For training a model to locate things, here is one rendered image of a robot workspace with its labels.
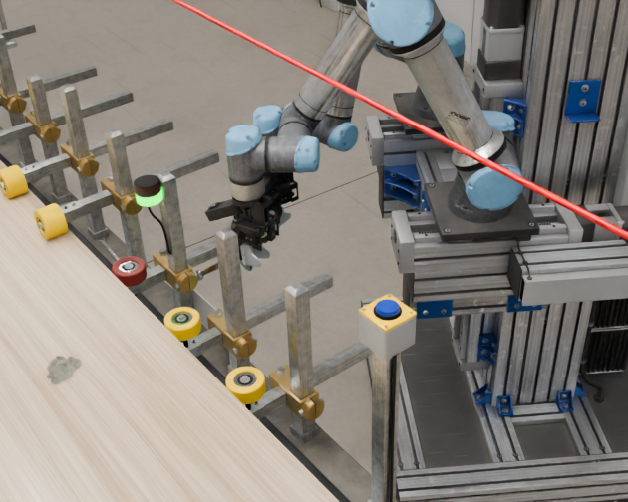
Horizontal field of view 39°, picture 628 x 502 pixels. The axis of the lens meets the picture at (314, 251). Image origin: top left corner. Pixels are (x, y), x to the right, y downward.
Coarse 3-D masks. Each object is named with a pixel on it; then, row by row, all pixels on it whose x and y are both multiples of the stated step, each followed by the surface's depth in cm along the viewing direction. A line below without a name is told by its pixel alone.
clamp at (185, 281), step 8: (160, 256) 222; (160, 264) 220; (168, 264) 219; (168, 272) 217; (184, 272) 216; (192, 272) 218; (168, 280) 220; (176, 280) 216; (184, 280) 215; (192, 280) 216; (176, 288) 216; (184, 288) 216; (192, 288) 218
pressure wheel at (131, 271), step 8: (120, 264) 214; (128, 264) 212; (136, 264) 213; (144, 264) 213; (120, 272) 211; (128, 272) 211; (136, 272) 210; (144, 272) 212; (120, 280) 211; (128, 280) 210; (136, 280) 211; (144, 280) 213; (136, 296) 218
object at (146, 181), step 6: (138, 180) 200; (144, 180) 200; (150, 180) 200; (156, 180) 200; (138, 186) 198; (144, 186) 198; (150, 186) 198; (162, 198) 203; (162, 204) 204; (150, 210) 204; (162, 228) 208; (168, 246) 212; (168, 252) 213
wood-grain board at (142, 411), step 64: (0, 192) 243; (0, 256) 219; (64, 256) 218; (0, 320) 199; (64, 320) 198; (128, 320) 197; (0, 384) 182; (64, 384) 181; (128, 384) 181; (192, 384) 180; (0, 448) 168; (64, 448) 167; (128, 448) 167; (192, 448) 166; (256, 448) 166
